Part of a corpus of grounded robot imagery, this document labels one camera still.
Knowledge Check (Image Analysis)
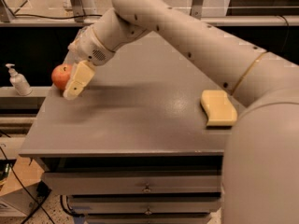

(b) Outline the grey metal bracket left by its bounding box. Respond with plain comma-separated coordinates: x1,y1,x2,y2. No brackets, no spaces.
70,0,85,22

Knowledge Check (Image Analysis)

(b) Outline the white pump dispenser bottle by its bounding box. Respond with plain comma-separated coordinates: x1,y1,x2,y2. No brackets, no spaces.
6,63,32,96

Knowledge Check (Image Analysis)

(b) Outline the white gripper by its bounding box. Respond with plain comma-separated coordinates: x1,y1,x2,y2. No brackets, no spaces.
63,25,114,100

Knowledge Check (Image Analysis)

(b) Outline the black floor cable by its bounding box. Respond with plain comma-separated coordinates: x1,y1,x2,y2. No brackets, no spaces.
0,147,57,224

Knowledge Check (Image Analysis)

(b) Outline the grey drawer cabinet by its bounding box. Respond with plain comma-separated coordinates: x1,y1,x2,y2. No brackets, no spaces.
21,34,231,224

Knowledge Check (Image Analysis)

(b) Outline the yellow sponge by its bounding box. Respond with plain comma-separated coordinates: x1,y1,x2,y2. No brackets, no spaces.
200,90,237,127

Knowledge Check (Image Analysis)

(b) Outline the cardboard box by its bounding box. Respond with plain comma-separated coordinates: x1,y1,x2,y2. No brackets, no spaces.
0,157,43,217

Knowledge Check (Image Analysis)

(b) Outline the black cable on shelf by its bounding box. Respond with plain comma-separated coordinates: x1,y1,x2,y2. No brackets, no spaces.
12,13,104,21

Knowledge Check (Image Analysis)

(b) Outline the red apple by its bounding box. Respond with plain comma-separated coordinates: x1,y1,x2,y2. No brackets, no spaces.
51,63,72,91

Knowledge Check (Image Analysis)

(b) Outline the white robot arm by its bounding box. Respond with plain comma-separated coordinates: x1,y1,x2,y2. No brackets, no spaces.
64,0,299,224

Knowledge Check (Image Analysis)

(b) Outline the grey metal bracket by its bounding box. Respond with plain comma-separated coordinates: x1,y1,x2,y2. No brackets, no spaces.
190,0,204,19
70,0,85,22

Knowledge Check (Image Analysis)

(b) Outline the grey metal bracket right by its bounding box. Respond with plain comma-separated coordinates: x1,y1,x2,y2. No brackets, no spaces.
190,0,204,19

